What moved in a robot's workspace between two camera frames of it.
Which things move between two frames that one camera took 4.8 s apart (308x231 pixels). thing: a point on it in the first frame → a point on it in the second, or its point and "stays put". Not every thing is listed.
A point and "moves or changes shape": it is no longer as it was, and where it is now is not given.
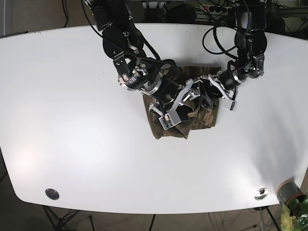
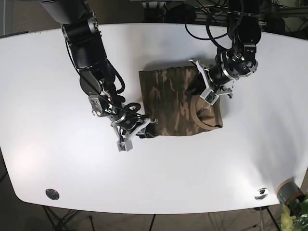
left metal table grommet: [52, 194] stays put
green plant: [295, 217] stays put
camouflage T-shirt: [200, 116] moves or changes shape
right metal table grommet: [261, 194] stays put
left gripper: [162, 89] → [126, 124]
